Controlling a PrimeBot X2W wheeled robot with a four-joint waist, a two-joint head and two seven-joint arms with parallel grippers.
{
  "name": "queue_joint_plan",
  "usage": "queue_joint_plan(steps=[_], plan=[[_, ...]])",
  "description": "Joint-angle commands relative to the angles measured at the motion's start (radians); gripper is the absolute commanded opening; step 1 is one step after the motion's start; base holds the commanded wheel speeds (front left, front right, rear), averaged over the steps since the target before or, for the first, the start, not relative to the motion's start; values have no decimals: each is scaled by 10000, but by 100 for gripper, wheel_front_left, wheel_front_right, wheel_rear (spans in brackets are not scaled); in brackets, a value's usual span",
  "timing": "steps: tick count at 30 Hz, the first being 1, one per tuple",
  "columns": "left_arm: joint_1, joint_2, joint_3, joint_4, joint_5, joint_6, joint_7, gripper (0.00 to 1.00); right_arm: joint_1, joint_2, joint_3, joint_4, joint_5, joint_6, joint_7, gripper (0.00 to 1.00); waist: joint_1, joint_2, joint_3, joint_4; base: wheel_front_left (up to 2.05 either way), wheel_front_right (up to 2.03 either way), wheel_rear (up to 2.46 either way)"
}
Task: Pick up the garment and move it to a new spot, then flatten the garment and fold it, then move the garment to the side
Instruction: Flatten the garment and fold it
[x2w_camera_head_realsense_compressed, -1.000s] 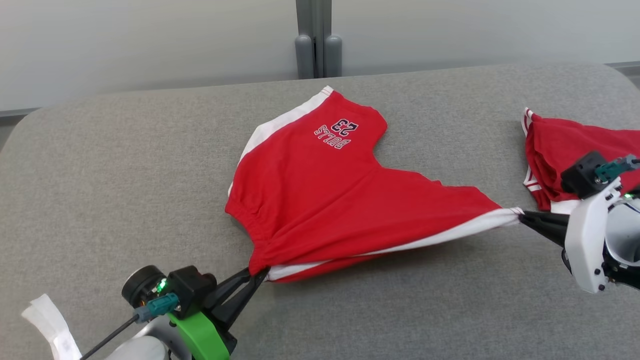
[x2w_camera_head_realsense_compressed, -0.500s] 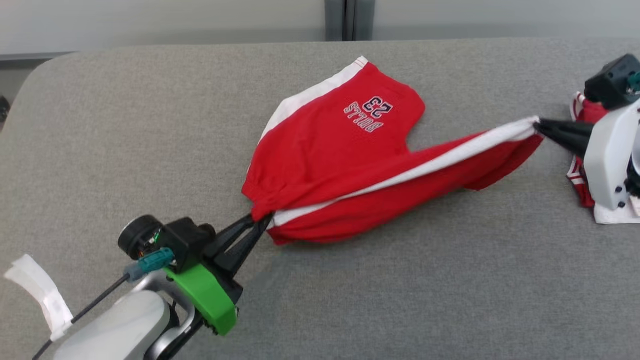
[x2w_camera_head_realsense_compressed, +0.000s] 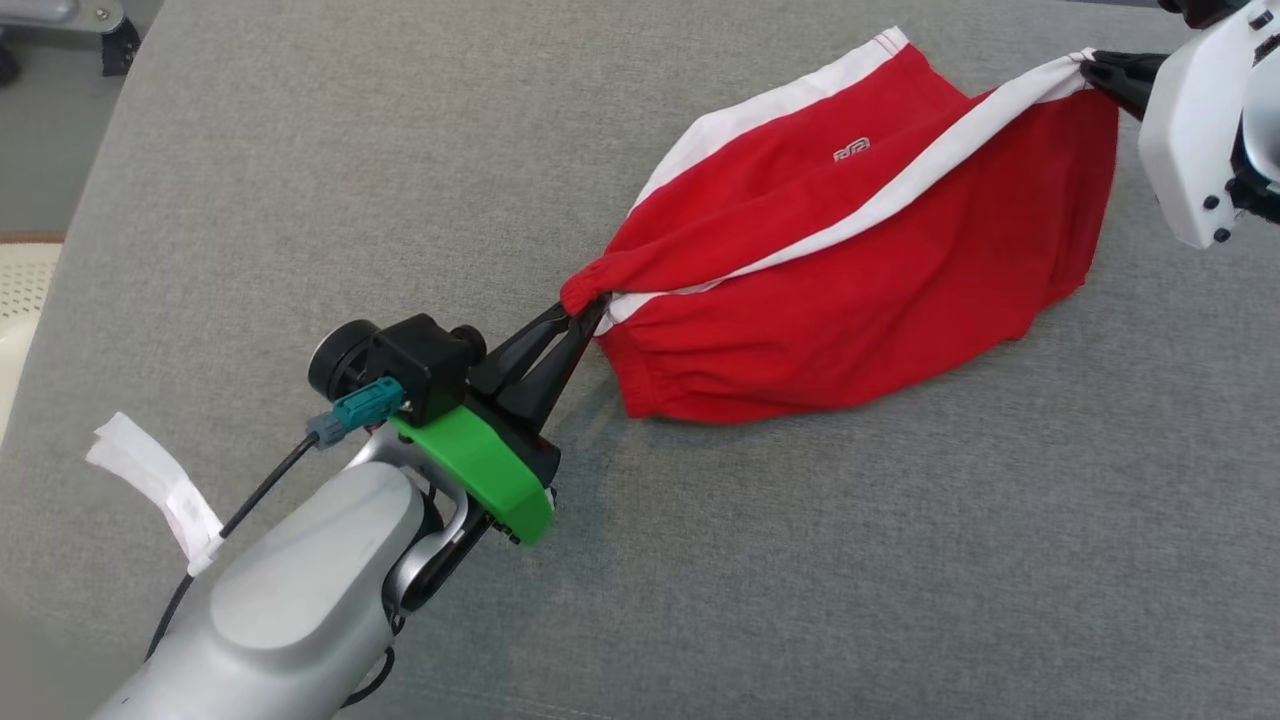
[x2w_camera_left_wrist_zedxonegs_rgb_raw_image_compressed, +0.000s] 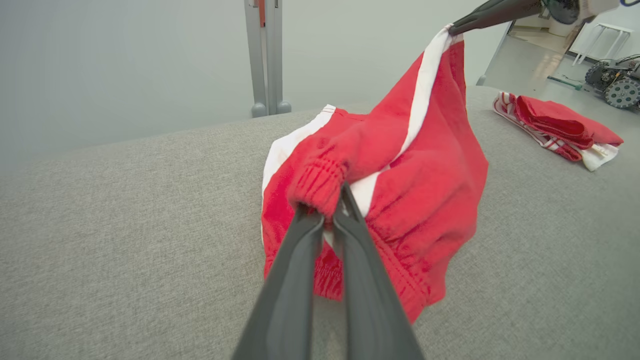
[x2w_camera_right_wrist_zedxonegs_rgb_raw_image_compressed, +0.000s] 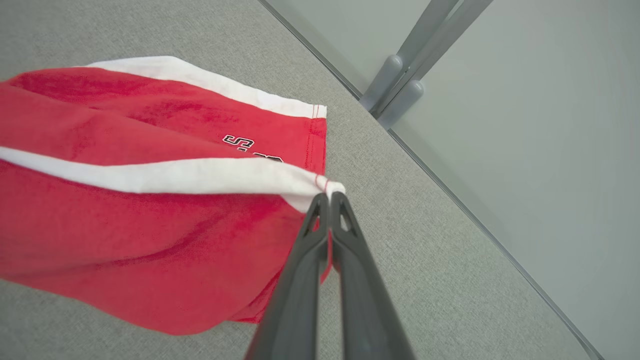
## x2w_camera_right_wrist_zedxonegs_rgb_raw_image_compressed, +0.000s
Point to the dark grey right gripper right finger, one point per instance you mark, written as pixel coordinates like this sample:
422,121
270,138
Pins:
365,310

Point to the grey metal table leg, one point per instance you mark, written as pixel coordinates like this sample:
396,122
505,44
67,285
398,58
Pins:
400,85

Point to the red shorts white side stripe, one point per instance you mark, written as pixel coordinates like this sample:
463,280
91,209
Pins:
125,240

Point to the grey fabric sofa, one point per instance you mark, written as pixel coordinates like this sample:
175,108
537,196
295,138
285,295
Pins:
425,260

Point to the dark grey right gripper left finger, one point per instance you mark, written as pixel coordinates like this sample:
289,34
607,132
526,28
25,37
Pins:
295,300

